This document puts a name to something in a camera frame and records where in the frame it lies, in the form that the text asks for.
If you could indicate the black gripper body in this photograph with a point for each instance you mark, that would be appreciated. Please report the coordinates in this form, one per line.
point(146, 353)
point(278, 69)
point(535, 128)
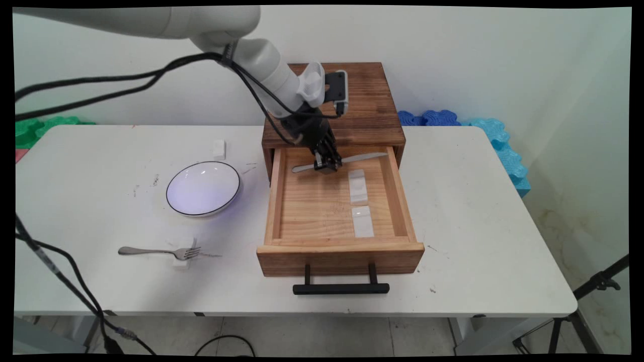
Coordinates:
point(309, 130)

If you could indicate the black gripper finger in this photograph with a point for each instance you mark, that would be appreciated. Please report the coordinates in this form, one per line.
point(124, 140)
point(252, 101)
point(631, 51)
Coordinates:
point(337, 151)
point(324, 160)

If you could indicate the steel table knife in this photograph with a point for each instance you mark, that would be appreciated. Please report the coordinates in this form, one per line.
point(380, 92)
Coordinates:
point(362, 158)

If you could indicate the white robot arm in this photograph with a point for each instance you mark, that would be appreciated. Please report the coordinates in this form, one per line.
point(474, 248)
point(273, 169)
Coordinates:
point(151, 20)

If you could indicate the white rest with round dimple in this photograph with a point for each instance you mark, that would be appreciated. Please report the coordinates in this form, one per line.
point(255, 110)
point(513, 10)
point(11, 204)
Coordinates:
point(358, 188)

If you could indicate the dark wooden cabinet casing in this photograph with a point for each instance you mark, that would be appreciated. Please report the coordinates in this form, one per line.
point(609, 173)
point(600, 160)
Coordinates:
point(372, 115)

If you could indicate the light wooden drawer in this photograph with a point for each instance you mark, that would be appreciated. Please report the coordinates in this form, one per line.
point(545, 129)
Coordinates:
point(312, 211)

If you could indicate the clear rest block in drawer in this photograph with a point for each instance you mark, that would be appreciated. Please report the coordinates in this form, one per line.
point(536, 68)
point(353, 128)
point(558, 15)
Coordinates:
point(363, 223)

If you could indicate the small white cutlery rest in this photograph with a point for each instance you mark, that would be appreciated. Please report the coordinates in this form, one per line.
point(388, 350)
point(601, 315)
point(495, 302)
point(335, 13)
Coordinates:
point(181, 264)
point(219, 150)

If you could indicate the dark blue foam mat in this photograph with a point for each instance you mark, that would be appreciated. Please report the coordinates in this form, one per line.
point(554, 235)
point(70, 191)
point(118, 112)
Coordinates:
point(437, 118)

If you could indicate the white plate with black rim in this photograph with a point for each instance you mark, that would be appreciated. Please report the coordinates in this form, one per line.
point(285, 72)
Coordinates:
point(204, 188)

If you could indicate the light blue foam mat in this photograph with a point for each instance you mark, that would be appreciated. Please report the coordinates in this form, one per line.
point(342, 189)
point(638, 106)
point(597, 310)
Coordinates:
point(503, 146)

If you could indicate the steel fork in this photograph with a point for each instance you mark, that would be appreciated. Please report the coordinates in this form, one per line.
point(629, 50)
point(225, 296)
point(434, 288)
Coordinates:
point(146, 250)

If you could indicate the white table leg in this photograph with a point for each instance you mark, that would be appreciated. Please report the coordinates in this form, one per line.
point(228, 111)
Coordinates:
point(465, 334)
point(90, 327)

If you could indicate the green foam mat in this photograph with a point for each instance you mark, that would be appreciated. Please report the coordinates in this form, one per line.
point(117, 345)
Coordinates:
point(27, 130)

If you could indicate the pink foam mat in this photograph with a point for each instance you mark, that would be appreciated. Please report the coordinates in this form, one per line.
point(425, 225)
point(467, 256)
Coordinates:
point(19, 155)

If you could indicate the black tripod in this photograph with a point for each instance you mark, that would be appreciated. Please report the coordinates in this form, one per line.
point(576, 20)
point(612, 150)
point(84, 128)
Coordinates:
point(598, 281)

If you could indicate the white ribbed camera mount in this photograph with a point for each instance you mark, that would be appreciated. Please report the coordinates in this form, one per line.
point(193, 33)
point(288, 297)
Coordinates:
point(311, 83)

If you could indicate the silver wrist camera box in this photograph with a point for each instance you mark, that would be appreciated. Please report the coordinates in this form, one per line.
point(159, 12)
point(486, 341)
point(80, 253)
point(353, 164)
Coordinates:
point(337, 88)

